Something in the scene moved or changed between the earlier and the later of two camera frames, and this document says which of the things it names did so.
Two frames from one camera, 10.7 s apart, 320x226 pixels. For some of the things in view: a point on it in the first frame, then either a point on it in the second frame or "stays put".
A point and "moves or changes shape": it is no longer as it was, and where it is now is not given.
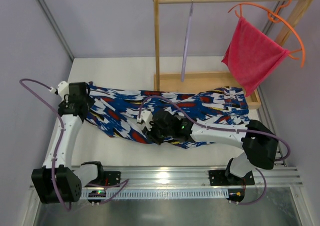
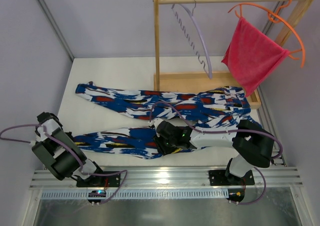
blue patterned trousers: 116,111 moves or changes shape
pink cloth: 252,54 stays put
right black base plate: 218,178 stays put
